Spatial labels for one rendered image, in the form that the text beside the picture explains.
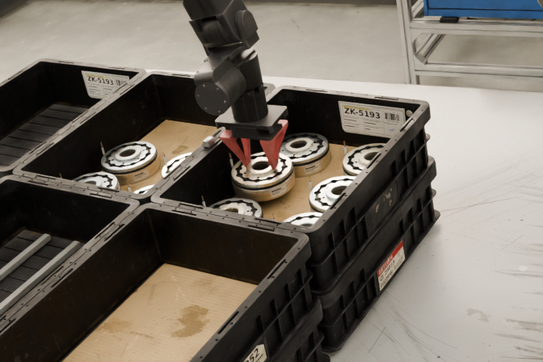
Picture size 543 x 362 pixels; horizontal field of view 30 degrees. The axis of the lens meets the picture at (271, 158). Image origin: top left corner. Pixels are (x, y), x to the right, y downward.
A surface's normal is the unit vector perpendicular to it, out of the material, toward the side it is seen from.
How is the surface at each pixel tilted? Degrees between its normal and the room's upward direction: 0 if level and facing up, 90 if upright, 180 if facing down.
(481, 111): 0
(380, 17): 0
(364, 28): 0
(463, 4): 90
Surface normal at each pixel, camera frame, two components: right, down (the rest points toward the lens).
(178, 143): -0.17, -0.86
